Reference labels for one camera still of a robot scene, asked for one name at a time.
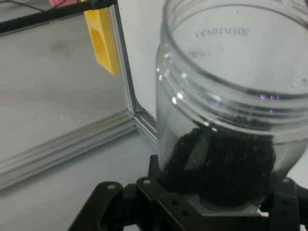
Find black stand pole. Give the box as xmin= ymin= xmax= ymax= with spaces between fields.
xmin=0 ymin=0 xmax=116 ymax=34

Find yellow plastic bin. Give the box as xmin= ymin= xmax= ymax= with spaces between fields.
xmin=84 ymin=8 xmax=120 ymax=76

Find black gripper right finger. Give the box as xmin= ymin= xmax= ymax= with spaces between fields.
xmin=261 ymin=178 xmax=308 ymax=231

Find black granules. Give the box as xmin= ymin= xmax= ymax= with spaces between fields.
xmin=162 ymin=120 xmax=277 ymax=208

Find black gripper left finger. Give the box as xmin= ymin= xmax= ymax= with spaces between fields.
xmin=68 ymin=155 xmax=203 ymax=231

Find short aluminium frame rail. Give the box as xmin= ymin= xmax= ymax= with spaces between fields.
xmin=0 ymin=108 xmax=138 ymax=191

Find clear plastic jar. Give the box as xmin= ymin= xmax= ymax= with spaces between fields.
xmin=155 ymin=0 xmax=308 ymax=214

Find pink box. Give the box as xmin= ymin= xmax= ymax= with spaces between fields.
xmin=49 ymin=0 xmax=78 ymax=7

